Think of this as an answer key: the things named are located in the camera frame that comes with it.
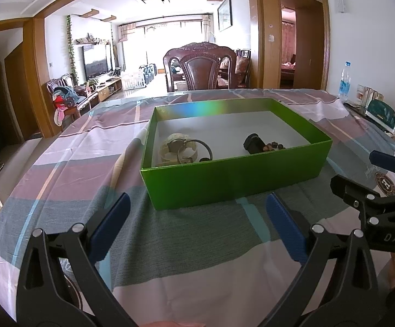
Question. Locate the framed wall picture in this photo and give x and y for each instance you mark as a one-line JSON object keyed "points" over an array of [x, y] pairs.
{"points": [[224, 15]]}

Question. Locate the plaid tablecloth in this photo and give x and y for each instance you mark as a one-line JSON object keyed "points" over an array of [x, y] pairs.
{"points": [[220, 265]]}

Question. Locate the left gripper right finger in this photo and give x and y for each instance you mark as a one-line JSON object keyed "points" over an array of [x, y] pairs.
{"points": [[351, 296]]}

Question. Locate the dark green gift box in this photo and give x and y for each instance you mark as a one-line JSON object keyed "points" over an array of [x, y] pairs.
{"points": [[382, 114]]}

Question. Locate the left hand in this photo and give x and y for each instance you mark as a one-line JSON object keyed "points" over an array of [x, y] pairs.
{"points": [[173, 324]]}

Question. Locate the ivy garland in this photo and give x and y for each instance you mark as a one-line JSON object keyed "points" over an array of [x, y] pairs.
{"points": [[71, 50]]}

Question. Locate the black wrist watch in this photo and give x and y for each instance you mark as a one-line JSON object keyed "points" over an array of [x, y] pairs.
{"points": [[253, 144]]}

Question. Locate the flat screen television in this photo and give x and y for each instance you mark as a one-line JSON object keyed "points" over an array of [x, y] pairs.
{"points": [[96, 60]]}

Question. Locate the white wrist watch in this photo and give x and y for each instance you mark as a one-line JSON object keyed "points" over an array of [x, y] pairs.
{"points": [[169, 148]]}

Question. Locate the thin metal bangle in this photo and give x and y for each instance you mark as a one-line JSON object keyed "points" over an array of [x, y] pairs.
{"points": [[188, 152]]}

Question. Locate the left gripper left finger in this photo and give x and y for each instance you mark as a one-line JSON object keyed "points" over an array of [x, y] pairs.
{"points": [[43, 297]]}

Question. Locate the green cardboard box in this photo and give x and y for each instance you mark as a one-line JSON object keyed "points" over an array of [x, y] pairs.
{"points": [[295, 151]]}

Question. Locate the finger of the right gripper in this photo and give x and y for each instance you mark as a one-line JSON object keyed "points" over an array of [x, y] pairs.
{"points": [[351, 192], [382, 160]]}

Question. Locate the wooden tv cabinet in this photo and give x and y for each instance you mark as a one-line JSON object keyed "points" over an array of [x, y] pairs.
{"points": [[108, 88]]}

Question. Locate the carved wooden chair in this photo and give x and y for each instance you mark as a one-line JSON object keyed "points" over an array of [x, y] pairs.
{"points": [[200, 63]]}

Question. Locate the wooden armchair red cushion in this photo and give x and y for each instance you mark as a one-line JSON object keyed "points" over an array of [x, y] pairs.
{"points": [[242, 70]]}

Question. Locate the chair with clothes pile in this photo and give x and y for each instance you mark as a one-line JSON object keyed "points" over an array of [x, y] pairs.
{"points": [[67, 98]]}

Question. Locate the plastic water bottle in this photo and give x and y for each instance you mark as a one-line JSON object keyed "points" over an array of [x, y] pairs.
{"points": [[344, 86]]}

